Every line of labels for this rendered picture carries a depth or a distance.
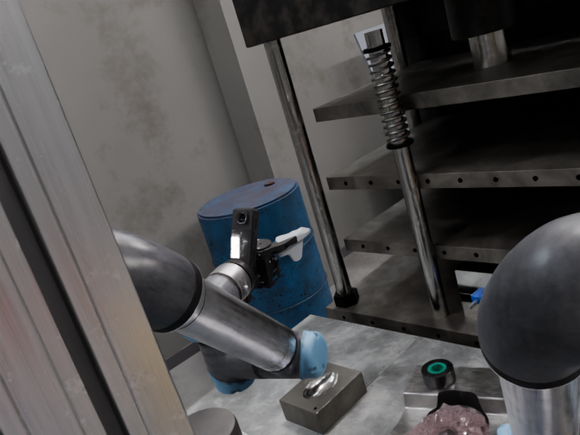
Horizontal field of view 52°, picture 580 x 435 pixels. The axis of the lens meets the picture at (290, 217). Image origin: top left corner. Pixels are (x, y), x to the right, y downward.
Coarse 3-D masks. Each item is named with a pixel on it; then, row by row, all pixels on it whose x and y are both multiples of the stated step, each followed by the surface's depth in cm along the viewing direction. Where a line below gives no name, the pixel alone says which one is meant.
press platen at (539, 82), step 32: (576, 32) 202; (416, 64) 249; (448, 64) 220; (512, 64) 179; (544, 64) 163; (576, 64) 150; (352, 96) 214; (416, 96) 181; (448, 96) 174; (480, 96) 167; (512, 96) 160
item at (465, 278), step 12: (468, 264) 194; (480, 264) 192; (492, 264) 189; (456, 276) 194; (468, 276) 191; (480, 276) 187; (468, 288) 193; (480, 288) 189; (468, 300) 195; (468, 312) 197
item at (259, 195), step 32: (224, 192) 386; (256, 192) 362; (288, 192) 344; (224, 224) 335; (288, 224) 341; (224, 256) 346; (288, 256) 343; (288, 288) 347; (320, 288) 361; (288, 320) 351
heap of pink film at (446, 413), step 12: (444, 408) 142; (456, 408) 141; (468, 408) 141; (432, 420) 139; (444, 420) 138; (456, 420) 138; (468, 420) 136; (480, 420) 136; (408, 432) 136; (420, 432) 136; (432, 432) 133; (456, 432) 135; (468, 432) 127; (480, 432) 130
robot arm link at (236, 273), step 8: (224, 264) 107; (232, 264) 106; (216, 272) 104; (224, 272) 104; (232, 272) 104; (240, 272) 105; (240, 280) 104; (248, 280) 106; (240, 288) 104; (248, 288) 105
